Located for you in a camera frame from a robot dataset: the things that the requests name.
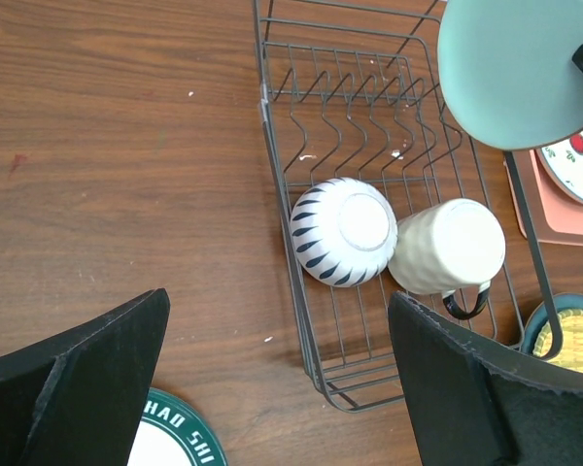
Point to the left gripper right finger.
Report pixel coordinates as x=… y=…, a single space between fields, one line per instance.
x=474 y=401

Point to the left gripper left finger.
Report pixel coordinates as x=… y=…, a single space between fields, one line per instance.
x=76 y=398

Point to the mint green flower plate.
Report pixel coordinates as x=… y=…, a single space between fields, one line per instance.
x=507 y=73

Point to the cream ceramic mug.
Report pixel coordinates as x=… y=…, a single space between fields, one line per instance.
x=453 y=249

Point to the white plate green lettered rim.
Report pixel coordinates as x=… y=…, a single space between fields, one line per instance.
x=171 y=432

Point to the watermelon pattern plate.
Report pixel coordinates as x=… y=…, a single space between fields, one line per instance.
x=563 y=162

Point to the yellow green ribbed plate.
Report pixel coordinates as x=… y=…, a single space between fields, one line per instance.
x=571 y=354

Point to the dark blue plate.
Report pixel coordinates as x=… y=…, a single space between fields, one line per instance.
x=562 y=302

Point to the salmon pink tray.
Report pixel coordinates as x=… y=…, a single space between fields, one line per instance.
x=556 y=217

